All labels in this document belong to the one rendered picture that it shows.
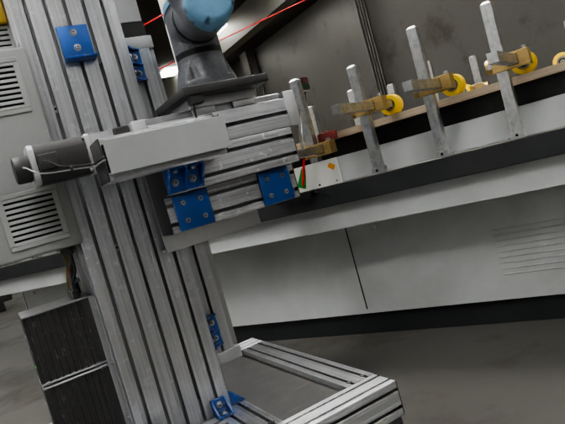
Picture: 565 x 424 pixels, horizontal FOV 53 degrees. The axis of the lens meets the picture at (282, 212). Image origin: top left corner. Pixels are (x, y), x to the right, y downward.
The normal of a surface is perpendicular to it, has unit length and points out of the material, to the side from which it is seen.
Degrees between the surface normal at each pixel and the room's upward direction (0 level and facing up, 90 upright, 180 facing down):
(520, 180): 90
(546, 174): 90
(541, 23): 90
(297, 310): 90
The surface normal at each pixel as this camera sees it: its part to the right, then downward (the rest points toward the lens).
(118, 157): 0.47, -0.07
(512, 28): -0.84, 0.26
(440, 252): -0.52, 0.20
